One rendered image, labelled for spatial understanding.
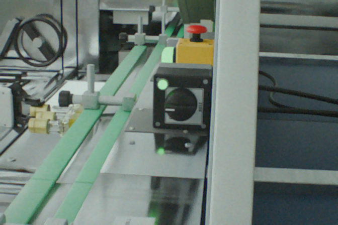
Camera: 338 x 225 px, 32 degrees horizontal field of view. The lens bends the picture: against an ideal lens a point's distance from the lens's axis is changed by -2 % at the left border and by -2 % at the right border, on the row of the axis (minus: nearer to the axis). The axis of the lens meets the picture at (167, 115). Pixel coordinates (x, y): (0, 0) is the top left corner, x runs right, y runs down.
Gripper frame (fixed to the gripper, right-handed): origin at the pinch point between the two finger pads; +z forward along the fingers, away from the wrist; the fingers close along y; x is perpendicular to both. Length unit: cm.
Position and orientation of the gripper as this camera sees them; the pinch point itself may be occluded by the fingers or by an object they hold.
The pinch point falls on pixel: (35, 110)
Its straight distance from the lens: 147.6
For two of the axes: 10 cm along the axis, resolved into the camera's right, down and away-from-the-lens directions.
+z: 9.3, 1.3, -3.4
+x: 3.6, -2.7, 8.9
